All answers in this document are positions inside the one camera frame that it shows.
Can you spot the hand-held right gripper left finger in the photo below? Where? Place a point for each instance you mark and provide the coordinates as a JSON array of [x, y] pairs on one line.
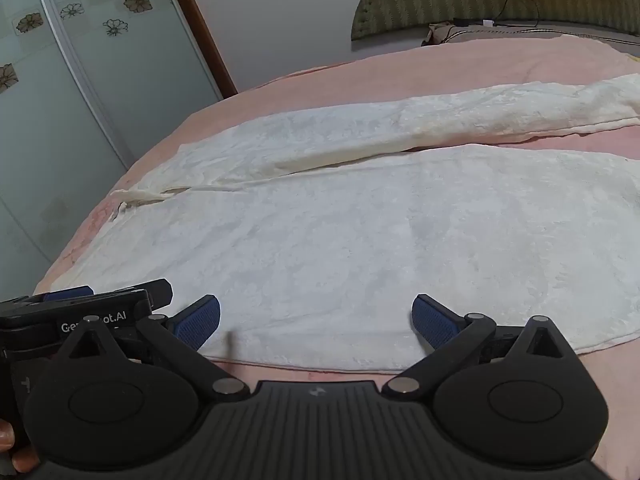
[[196, 324]]

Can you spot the beige pillow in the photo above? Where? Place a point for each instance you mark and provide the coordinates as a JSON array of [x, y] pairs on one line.
[[550, 31]]

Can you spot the pink blanket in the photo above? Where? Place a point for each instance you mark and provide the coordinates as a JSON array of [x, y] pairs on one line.
[[325, 90]]

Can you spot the green padded headboard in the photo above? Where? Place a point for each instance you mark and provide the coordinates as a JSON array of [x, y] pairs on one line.
[[425, 0]]

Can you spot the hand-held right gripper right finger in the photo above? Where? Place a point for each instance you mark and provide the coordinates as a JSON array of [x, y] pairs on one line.
[[434, 324]]

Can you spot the brown wooden wardrobe frame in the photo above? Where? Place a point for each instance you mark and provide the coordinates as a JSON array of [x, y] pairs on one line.
[[200, 25]]

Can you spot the frosted floral wardrobe door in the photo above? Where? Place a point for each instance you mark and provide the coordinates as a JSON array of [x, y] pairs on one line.
[[65, 110]]

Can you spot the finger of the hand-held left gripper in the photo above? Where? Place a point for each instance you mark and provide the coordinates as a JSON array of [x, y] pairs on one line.
[[157, 294], [67, 293]]

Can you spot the person's left hand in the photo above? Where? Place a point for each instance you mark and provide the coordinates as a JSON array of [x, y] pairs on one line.
[[20, 457]]

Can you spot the white pants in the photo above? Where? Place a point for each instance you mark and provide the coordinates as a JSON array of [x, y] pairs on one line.
[[350, 235]]

